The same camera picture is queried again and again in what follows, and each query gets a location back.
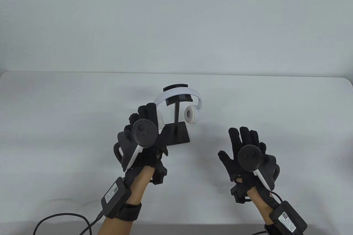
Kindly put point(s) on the person's right hand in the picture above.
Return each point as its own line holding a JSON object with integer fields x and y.
{"x": 234, "y": 141}

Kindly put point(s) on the black and white controller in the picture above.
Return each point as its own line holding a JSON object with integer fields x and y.
{"x": 144, "y": 133}
{"x": 249, "y": 157}

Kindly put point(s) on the white over-ear headphones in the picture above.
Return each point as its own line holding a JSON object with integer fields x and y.
{"x": 190, "y": 113}

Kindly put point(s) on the black headphone stand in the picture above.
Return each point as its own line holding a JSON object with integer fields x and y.
{"x": 178, "y": 135}

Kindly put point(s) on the person's left hand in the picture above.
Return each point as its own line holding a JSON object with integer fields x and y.
{"x": 149, "y": 112}

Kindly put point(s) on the person's right forearm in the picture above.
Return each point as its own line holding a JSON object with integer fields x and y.
{"x": 259, "y": 202}

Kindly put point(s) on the person's left forearm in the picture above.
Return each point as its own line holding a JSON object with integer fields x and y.
{"x": 135, "y": 196}

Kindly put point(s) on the black wrist box white label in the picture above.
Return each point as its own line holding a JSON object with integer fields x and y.
{"x": 288, "y": 218}
{"x": 114, "y": 195}

